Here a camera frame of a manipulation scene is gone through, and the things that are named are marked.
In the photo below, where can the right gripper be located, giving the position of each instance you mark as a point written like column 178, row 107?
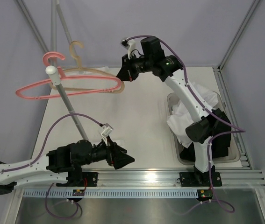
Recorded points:
column 127, row 73

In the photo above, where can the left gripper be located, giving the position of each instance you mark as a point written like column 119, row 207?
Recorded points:
column 116, row 156

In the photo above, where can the beige wooden hanger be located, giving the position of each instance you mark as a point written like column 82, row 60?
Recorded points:
column 95, row 77

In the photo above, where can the white shirt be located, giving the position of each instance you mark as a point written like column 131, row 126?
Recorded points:
column 181, row 118

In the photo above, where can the black shirt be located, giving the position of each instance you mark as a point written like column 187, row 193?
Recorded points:
column 218, row 137

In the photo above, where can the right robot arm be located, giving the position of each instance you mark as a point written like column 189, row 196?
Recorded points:
column 172, row 71

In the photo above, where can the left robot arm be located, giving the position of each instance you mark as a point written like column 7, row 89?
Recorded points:
column 63, row 166

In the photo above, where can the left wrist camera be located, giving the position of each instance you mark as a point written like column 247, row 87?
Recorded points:
column 105, row 130

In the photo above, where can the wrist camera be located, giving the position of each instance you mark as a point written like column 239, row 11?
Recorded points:
column 129, row 45
column 105, row 130

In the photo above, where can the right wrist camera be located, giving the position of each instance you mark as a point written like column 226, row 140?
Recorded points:
column 129, row 45

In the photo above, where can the white cable duct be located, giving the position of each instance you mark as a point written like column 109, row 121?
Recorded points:
column 111, row 193

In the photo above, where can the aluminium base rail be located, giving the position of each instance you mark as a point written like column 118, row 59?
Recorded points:
column 169, row 178

